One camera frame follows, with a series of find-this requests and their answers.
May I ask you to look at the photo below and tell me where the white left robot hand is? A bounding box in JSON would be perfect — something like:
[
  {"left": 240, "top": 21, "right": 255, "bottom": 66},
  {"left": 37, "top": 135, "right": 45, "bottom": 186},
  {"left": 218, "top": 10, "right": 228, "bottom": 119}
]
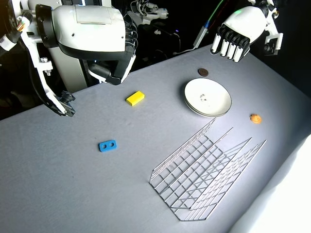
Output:
[{"left": 210, "top": 6, "right": 268, "bottom": 63}]

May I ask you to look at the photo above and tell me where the white plate with dark rim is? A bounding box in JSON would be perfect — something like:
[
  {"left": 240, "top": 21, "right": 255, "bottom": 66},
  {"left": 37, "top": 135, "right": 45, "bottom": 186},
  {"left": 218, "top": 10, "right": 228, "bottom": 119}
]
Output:
[
  {"left": 184, "top": 78, "right": 232, "bottom": 117},
  {"left": 183, "top": 97, "right": 229, "bottom": 118}
]

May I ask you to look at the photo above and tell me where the black electronics box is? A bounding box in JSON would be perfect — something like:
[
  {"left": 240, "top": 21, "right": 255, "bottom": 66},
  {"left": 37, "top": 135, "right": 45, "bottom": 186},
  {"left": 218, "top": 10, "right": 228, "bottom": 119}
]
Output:
[{"left": 142, "top": 23, "right": 182, "bottom": 67}]

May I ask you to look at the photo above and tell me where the yellow rectangular block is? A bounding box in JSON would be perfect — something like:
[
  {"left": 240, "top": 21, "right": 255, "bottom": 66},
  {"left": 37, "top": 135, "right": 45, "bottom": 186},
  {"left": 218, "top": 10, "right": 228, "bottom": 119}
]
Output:
[{"left": 125, "top": 91, "right": 145, "bottom": 107}]

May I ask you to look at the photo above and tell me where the blue block with two holes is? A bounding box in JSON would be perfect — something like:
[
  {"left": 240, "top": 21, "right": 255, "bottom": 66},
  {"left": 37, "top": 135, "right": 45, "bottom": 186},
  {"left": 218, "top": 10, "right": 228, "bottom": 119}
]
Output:
[{"left": 98, "top": 139, "right": 118, "bottom": 153}]

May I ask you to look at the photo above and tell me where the green cable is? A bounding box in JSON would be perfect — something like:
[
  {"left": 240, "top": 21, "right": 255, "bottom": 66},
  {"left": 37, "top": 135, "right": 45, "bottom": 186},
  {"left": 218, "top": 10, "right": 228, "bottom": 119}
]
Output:
[{"left": 208, "top": 0, "right": 225, "bottom": 24}]

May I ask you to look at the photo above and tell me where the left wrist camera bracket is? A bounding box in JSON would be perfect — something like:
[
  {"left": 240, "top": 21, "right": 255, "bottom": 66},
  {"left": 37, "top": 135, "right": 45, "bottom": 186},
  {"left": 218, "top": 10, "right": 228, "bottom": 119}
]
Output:
[{"left": 263, "top": 9, "right": 284, "bottom": 57}]

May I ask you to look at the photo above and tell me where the grey cable adapter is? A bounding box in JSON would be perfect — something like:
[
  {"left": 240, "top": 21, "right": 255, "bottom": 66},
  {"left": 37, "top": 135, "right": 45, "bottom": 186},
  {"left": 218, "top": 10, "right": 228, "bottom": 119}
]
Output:
[{"left": 193, "top": 21, "right": 209, "bottom": 49}]

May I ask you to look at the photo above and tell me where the white adapter cable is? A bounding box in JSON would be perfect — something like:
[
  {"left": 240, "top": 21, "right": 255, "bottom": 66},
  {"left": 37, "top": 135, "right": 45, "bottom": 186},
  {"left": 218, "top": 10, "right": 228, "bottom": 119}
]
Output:
[{"left": 173, "top": 46, "right": 196, "bottom": 55}]

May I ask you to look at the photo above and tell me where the white gadget with wires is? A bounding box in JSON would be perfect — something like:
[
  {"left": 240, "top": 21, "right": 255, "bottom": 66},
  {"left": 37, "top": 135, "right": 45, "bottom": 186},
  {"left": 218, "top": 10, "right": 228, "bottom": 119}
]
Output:
[{"left": 126, "top": 0, "right": 170, "bottom": 25}]

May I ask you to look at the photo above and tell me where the metal wire dish rack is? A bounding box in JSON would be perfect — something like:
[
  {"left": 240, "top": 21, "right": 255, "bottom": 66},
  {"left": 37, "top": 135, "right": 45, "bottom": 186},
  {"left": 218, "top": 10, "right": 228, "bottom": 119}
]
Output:
[{"left": 149, "top": 117, "right": 267, "bottom": 221}]

